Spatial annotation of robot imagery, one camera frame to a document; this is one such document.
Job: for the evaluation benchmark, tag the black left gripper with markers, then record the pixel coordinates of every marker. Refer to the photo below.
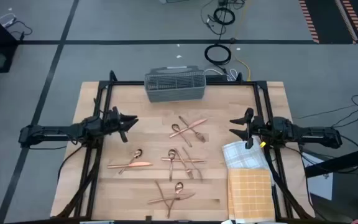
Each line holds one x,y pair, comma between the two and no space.
110,121

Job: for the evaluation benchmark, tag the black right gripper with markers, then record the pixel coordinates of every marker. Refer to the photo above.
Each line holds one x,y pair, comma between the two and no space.
255,126

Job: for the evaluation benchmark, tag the copper spoon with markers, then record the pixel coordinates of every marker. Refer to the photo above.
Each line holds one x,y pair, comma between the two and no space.
138,153
175,127
179,187
171,153

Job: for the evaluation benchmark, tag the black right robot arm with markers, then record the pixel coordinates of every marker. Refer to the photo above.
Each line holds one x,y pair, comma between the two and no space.
309,133

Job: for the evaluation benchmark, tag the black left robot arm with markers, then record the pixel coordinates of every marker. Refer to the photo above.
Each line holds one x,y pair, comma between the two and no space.
51,132

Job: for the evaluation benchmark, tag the white plaid dish towel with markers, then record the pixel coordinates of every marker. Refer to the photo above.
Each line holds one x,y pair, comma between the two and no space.
244,158

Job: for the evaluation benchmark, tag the grey plastic cutlery basket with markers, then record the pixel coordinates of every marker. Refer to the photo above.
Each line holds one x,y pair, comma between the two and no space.
176,93

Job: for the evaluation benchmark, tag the orange plaid dish towel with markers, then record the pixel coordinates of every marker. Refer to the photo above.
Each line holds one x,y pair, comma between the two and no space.
250,196

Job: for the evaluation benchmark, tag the white paper sheet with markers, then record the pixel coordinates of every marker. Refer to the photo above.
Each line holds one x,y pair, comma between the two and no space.
320,186

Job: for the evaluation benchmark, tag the black desk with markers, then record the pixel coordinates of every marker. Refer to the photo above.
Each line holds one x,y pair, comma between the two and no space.
337,163

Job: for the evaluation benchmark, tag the black aluminium table frame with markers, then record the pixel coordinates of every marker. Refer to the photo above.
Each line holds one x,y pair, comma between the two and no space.
126,83

